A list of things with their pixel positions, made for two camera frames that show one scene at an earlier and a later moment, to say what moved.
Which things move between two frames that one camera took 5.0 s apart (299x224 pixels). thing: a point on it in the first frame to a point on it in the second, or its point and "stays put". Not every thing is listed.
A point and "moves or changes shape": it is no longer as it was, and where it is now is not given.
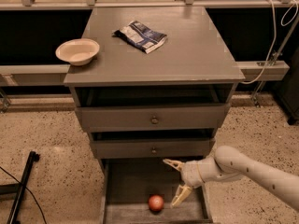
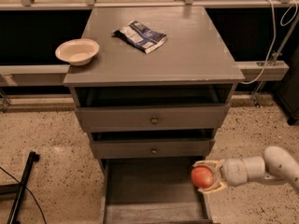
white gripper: (190, 173) to (232, 171)
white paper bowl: (78, 51) stays put
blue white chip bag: (140, 35) stays put
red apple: (155, 203) moves or changes shape
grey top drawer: (145, 118) stays put
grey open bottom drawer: (127, 185) stays put
